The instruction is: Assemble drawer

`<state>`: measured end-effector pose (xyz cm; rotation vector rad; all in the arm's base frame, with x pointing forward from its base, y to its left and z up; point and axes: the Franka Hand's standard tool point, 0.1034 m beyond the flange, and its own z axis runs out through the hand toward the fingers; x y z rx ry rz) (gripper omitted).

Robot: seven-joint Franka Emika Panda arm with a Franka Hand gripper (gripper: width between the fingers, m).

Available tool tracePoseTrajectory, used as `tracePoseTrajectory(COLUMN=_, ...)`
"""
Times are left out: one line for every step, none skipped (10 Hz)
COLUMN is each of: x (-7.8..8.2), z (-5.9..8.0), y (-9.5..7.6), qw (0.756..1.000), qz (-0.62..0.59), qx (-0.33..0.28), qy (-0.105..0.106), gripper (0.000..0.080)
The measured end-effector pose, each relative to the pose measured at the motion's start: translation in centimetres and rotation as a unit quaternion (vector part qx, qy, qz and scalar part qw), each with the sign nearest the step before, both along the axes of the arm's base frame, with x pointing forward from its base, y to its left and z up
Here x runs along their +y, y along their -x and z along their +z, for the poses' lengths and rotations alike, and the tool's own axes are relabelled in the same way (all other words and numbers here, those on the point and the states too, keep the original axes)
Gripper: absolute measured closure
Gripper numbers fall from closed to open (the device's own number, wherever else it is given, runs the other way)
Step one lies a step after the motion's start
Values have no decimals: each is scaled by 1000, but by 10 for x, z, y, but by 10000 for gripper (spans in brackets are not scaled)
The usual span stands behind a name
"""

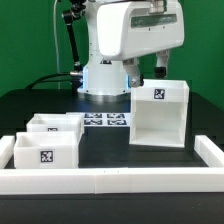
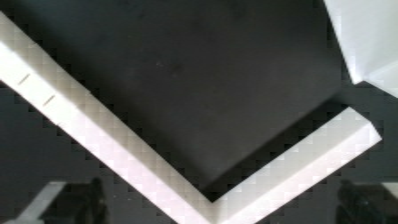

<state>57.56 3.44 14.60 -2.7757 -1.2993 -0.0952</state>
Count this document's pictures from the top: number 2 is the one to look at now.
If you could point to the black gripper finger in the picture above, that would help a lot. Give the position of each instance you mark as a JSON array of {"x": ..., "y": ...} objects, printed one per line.
[{"x": 67, "y": 204}]

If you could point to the white L-shaped boundary rail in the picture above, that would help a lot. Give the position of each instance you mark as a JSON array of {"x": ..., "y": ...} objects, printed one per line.
[{"x": 323, "y": 151}]

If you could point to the white small drawer box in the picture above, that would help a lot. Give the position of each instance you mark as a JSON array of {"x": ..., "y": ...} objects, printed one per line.
[{"x": 364, "y": 22}]

